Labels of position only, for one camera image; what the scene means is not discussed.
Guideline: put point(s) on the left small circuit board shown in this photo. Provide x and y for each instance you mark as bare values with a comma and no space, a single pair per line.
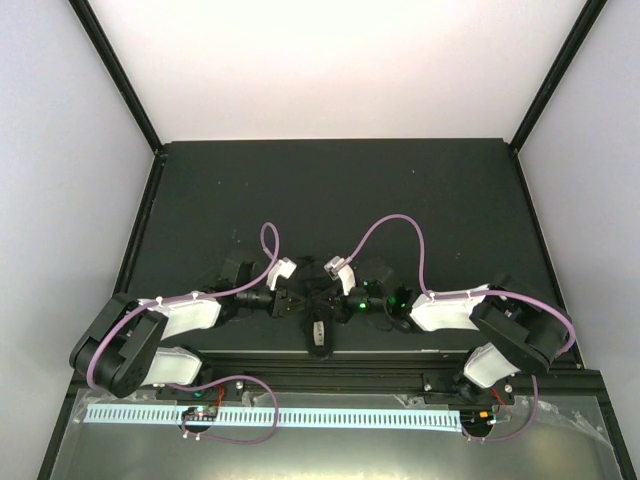
200,413

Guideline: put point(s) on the black shoelace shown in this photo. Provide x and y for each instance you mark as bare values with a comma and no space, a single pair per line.
313,298

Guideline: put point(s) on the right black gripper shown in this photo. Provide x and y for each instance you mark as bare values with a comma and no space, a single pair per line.
341,312

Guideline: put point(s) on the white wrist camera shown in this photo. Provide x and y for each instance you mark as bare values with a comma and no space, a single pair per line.
339,269
283,268

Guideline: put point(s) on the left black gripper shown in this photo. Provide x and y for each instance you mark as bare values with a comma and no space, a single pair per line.
282,302

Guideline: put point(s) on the black frame post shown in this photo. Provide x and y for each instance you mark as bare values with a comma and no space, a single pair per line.
571,46
96,34

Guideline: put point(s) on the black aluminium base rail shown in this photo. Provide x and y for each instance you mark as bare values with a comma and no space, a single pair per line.
348,373

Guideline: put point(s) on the right small circuit board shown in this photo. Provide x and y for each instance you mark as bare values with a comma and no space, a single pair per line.
479,417

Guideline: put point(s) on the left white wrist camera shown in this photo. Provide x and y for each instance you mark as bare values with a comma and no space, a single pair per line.
283,268

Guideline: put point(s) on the left black frame post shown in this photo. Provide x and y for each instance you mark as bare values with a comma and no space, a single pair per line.
96,34

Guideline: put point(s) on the small circuit board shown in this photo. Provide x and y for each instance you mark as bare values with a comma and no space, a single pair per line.
200,413
479,417

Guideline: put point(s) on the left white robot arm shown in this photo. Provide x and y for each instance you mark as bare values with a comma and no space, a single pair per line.
121,350

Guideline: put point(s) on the black sneaker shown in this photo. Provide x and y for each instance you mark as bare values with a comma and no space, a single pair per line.
317,324

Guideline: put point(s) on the right black frame post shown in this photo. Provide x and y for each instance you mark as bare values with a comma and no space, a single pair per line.
571,46

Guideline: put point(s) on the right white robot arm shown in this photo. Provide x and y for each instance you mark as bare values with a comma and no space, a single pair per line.
523,334

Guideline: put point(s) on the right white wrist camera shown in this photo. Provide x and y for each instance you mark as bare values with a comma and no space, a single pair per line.
339,269

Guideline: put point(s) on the white slotted cable duct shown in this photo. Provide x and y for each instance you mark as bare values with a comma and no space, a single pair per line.
327,418

